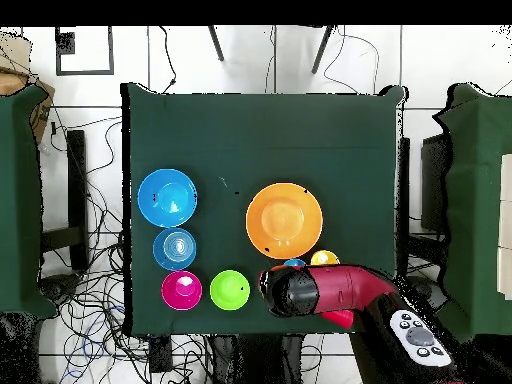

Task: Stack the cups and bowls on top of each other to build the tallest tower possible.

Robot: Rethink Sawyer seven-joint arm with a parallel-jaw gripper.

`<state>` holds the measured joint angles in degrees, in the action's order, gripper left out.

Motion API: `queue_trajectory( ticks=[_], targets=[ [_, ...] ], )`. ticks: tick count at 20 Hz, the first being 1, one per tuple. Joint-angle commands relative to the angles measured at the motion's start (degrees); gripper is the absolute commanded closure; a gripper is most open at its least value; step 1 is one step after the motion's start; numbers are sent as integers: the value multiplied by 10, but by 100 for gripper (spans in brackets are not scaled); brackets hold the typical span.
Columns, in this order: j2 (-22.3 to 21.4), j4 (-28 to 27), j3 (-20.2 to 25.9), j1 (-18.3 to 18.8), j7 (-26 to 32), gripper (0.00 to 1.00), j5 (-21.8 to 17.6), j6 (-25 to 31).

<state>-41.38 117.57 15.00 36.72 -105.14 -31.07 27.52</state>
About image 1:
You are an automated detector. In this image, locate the large orange bowl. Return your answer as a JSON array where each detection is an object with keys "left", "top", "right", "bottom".
[{"left": 245, "top": 182, "right": 324, "bottom": 260}]

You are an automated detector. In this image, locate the red cup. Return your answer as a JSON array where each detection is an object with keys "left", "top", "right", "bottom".
[{"left": 319, "top": 309, "right": 356, "bottom": 330}]

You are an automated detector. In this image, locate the green bowl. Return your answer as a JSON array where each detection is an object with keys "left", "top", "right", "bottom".
[{"left": 209, "top": 269, "right": 252, "bottom": 312}]

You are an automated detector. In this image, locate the small yellow orange cup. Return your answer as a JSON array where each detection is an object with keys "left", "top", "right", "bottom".
[{"left": 310, "top": 249, "right": 341, "bottom": 267}]

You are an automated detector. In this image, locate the pink bowl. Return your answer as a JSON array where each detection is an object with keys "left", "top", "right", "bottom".
[{"left": 160, "top": 270, "right": 204, "bottom": 312}]

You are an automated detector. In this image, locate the light blue shallow bowl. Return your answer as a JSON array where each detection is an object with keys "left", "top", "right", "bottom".
[{"left": 152, "top": 227, "right": 198, "bottom": 272}]

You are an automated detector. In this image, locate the large blue bowl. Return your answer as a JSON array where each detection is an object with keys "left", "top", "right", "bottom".
[{"left": 136, "top": 168, "right": 199, "bottom": 229}]

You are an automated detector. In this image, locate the dark green table cloth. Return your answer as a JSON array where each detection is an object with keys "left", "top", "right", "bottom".
[{"left": 120, "top": 82, "right": 409, "bottom": 337}]

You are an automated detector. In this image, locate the black computer case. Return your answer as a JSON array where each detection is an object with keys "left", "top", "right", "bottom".
[{"left": 419, "top": 133, "right": 451, "bottom": 233}]

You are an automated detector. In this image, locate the grey chair base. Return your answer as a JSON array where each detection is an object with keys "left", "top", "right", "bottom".
[{"left": 37, "top": 273, "right": 83, "bottom": 307}]

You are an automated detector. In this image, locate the green cloth side table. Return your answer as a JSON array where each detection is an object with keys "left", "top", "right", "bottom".
[
  {"left": 431, "top": 82, "right": 512, "bottom": 343},
  {"left": 0, "top": 85, "right": 57, "bottom": 321}
]

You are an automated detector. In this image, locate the cardboard box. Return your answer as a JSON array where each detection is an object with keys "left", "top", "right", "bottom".
[{"left": 0, "top": 33, "right": 56, "bottom": 145}]

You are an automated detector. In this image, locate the black metal frame bar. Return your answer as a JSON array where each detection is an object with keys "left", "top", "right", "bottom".
[{"left": 41, "top": 129, "right": 90, "bottom": 273}]

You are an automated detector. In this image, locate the black cable with plug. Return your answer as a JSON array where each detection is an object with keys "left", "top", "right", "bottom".
[{"left": 158, "top": 25, "right": 178, "bottom": 94}]

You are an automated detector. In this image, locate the camera tripod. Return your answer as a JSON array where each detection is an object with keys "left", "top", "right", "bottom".
[{"left": 206, "top": 24, "right": 334, "bottom": 76}]

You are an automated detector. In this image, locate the black square floor frame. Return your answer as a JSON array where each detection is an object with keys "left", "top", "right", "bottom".
[{"left": 54, "top": 26, "right": 115, "bottom": 76}]

